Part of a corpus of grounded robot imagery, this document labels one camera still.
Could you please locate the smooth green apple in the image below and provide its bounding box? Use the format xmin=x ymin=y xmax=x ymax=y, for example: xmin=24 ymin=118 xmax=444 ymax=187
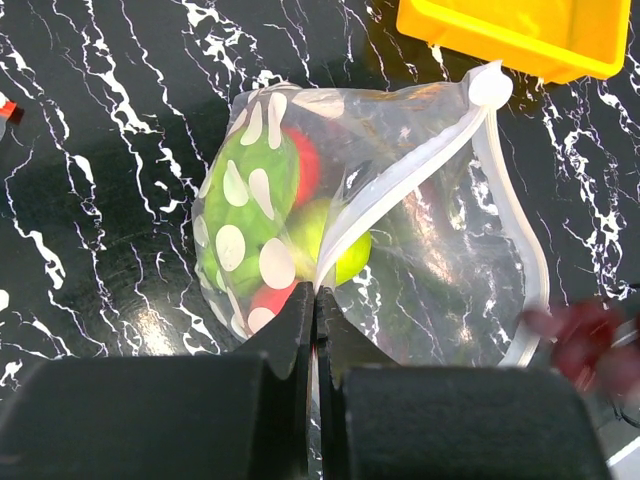
xmin=284 ymin=197 xmax=374 ymax=287

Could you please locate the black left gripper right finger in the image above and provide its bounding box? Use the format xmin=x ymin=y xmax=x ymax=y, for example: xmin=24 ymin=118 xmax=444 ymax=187
xmin=317 ymin=288 xmax=610 ymax=479

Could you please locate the yellow plastic fruit tray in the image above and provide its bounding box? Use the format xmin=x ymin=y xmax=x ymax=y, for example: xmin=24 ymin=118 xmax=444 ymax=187
xmin=396 ymin=0 xmax=632 ymax=84

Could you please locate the clear zip top bag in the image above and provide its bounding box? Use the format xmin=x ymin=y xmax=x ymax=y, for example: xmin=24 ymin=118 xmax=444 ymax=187
xmin=195 ymin=62 xmax=549 ymax=366

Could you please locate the orange zipper clear bag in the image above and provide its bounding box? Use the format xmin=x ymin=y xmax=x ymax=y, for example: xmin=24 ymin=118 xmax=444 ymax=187
xmin=0 ymin=93 xmax=24 ymax=139

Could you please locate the pink peach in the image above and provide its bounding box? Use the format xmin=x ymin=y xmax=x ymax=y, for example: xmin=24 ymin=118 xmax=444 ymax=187
xmin=247 ymin=280 xmax=298 ymax=333

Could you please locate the dark purple grape bunch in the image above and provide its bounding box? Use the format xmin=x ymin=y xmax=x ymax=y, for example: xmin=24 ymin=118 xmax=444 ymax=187
xmin=520 ymin=297 xmax=639 ymax=401

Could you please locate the green star fruit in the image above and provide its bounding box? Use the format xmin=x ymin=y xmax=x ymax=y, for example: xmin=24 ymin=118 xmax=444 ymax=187
xmin=197 ymin=124 xmax=301 ymax=299

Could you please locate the bright red apple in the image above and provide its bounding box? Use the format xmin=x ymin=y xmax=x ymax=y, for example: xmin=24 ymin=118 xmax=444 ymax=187
xmin=284 ymin=127 xmax=321 ymax=207

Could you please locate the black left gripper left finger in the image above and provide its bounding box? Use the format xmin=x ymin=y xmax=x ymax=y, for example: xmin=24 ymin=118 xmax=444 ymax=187
xmin=1 ymin=283 xmax=315 ymax=479

